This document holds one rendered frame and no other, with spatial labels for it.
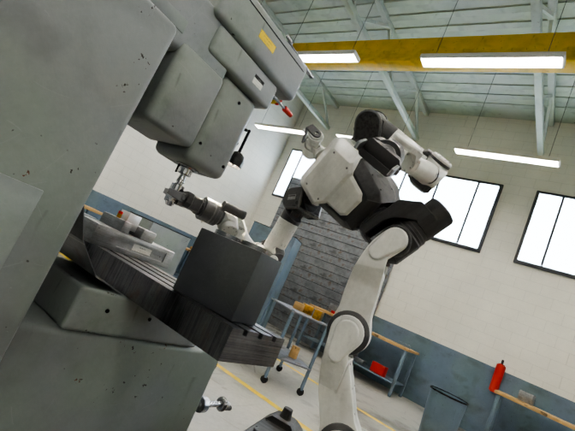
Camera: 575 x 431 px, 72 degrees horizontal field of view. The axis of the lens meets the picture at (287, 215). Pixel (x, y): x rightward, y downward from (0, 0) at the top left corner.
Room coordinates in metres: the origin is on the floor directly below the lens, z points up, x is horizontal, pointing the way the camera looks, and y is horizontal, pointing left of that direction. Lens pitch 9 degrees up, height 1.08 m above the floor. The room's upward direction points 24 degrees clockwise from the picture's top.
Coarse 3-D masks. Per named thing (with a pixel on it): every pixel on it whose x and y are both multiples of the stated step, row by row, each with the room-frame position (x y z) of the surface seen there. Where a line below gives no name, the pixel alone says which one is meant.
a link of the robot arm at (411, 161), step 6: (396, 138) 1.09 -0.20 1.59; (402, 138) 1.08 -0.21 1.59; (402, 144) 1.08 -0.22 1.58; (408, 144) 1.08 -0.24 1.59; (414, 144) 1.14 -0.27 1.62; (408, 150) 1.10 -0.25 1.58; (414, 150) 1.10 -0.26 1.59; (420, 150) 1.12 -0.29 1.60; (408, 156) 1.17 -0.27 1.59; (414, 156) 1.13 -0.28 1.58; (420, 156) 1.13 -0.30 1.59; (402, 162) 1.19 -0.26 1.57; (408, 162) 1.17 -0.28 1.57; (414, 162) 1.15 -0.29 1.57; (402, 168) 1.19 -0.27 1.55; (408, 168) 1.17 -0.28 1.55; (414, 168) 1.17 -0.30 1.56
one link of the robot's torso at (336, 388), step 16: (336, 320) 1.33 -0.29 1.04; (352, 320) 1.31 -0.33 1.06; (336, 336) 1.31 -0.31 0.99; (352, 336) 1.30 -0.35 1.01; (336, 352) 1.31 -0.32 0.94; (320, 368) 1.34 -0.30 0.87; (336, 368) 1.32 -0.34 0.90; (352, 368) 1.40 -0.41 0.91; (320, 384) 1.36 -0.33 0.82; (336, 384) 1.33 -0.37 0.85; (352, 384) 1.35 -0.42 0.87; (320, 400) 1.35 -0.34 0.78; (336, 400) 1.34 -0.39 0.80; (352, 400) 1.32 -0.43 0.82; (320, 416) 1.35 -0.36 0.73; (336, 416) 1.33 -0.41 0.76; (352, 416) 1.31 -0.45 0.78
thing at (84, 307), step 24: (72, 264) 1.31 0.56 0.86; (48, 288) 1.17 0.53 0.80; (72, 288) 1.10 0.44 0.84; (96, 288) 1.12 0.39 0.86; (48, 312) 1.13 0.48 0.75; (72, 312) 1.09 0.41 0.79; (96, 312) 1.14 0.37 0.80; (120, 312) 1.19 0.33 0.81; (144, 312) 1.25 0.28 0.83; (120, 336) 1.22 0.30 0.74; (144, 336) 1.28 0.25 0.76; (168, 336) 1.36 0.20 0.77
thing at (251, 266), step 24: (216, 240) 1.09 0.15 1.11; (240, 240) 1.12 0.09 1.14; (192, 264) 1.11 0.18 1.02; (216, 264) 1.07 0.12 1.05; (240, 264) 1.03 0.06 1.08; (264, 264) 1.04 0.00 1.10; (192, 288) 1.09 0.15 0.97; (216, 288) 1.05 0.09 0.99; (240, 288) 1.02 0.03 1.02; (264, 288) 1.08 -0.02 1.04; (216, 312) 1.04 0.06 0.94; (240, 312) 1.03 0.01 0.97
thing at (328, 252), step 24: (312, 240) 9.81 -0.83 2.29; (336, 240) 9.43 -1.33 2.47; (360, 240) 9.09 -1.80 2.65; (312, 264) 9.67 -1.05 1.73; (336, 264) 9.29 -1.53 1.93; (288, 288) 9.87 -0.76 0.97; (312, 288) 9.51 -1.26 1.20; (336, 288) 9.15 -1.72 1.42; (288, 312) 9.73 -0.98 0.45; (312, 312) 9.36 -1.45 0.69; (312, 336) 9.21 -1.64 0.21
